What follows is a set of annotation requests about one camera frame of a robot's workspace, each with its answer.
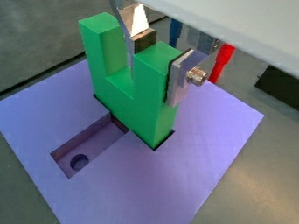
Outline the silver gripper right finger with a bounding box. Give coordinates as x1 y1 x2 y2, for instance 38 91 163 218
166 28 223 108

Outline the green U-shaped block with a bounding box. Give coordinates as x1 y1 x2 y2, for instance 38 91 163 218
79 12 182 148

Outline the purple insertion board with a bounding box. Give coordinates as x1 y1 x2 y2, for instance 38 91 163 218
0 62 263 224

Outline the blue hexagonal peg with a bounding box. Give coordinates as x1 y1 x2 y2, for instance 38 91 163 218
170 19 183 47

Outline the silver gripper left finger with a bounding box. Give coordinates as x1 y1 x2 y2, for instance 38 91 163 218
108 0 158 82

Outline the dark grey metal plate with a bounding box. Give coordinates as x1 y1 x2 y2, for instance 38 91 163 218
255 66 299 110

